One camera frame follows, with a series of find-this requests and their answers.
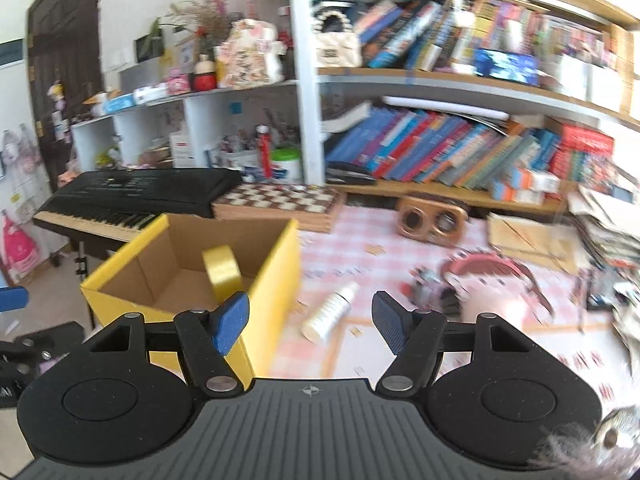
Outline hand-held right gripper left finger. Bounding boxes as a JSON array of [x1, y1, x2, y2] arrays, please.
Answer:
[[82, 291, 251, 395]]

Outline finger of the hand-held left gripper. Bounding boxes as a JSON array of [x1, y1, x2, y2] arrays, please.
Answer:
[[0, 286, 27, 312], [0, 321, 85, 376]]

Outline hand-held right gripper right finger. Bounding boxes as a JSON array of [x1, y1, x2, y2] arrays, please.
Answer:
[[371, 291, 541, 397]]

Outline yellow cardboard box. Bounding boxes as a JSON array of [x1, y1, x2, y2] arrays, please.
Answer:
[[80, 212, 303, 386]]

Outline white bottle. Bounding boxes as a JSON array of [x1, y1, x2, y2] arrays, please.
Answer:
[[301, 281, 361, 345]]

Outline pink plush toy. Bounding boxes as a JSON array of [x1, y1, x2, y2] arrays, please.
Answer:
[[457, 287, 533, 333]]

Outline pink checked cloth desktop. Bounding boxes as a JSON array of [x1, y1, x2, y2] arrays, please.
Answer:
[[270, 187, 640, 411]]

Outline yellow tape roll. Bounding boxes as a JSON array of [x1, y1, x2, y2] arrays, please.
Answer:
[[202, 246, 244, 303]]

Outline small grey toy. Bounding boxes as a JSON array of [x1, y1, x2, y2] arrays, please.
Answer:
[[407, 266, 451, 306]]

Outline black keyboard stand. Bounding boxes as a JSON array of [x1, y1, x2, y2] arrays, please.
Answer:
[[50, 240, 96, 281]]

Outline wooden speaker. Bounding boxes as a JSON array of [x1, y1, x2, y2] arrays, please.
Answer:
[[396, 195, 471, 246]]

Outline wooden chessboard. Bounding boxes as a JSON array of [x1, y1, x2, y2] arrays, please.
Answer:
[[211, 183, 347, 233]]

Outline black stapler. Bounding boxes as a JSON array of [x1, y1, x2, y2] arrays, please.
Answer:
[[326, 161, 377, 186]]

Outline black electronic keyboard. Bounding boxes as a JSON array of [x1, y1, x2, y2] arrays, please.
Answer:
[[32, 169, 244, 243]]

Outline brown cardboard sheet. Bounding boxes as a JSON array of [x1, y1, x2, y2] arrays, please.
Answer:
[[487, 212, 591, 273]]

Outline white tub with green lid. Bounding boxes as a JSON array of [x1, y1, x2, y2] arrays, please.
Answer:
[[270, 147, 303, 183]]

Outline white pen holder with pens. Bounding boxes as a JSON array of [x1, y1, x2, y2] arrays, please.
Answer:
[[217, 125, 261, 171]]

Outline red hanging tassel ornament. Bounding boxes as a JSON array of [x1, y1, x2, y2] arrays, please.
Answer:
[[257, 125, 273, 178]]

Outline white box with red label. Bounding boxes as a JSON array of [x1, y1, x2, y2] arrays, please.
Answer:
[[170, 132, 203, 168]]

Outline row of colourful books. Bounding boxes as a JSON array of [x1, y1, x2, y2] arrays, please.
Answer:
[[325, 107, 621, 196], [355, 0, 640, 111]]

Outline low white shelf unit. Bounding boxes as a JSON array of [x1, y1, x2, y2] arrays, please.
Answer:
[[70, 80, 301, 183]]

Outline rolled white paper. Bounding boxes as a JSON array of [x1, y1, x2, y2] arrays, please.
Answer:
[[382, 96, 511, 121]]

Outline grey fluffy object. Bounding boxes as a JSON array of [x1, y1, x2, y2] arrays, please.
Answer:
[[530, 405, 640, 480]]

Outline tall white wooden bookshelf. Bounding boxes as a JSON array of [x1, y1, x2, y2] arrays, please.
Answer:
[[287, 0, 640, 216]]

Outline pile of papers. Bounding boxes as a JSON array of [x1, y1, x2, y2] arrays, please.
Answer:
[[567, 185, 640, 281]]

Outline flat white box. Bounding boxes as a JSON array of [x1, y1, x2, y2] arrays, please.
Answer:
[[134, 84, 168, 105]]

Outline dark wooden door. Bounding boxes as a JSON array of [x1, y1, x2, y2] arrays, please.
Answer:
[[27, 0, 103, 196]]

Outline red round doll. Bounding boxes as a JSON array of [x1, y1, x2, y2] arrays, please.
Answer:
[[192, 52, 218, 92]]

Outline grey box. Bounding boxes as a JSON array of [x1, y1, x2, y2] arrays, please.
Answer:
[[119, 65, 166, 96]]

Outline floral house ornament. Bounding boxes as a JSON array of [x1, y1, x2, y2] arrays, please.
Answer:
[[218, 19, 286, 90]]

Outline blue printed box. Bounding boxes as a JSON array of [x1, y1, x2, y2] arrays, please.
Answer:
[[475, 49, 541, 86]]

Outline dried flower bouquet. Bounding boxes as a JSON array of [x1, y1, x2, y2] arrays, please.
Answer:
[[165, 0, 246, 56]]

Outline white storage boxes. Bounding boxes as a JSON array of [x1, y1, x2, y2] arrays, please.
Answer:
[[550, 55, 626, 111]]

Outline white handbag with pearl handle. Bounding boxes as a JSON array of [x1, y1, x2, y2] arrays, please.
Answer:
[[312, 2, 363, 68]]

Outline black picture frame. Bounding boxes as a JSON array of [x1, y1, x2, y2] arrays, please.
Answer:
[[135, 34, 163, 63]]

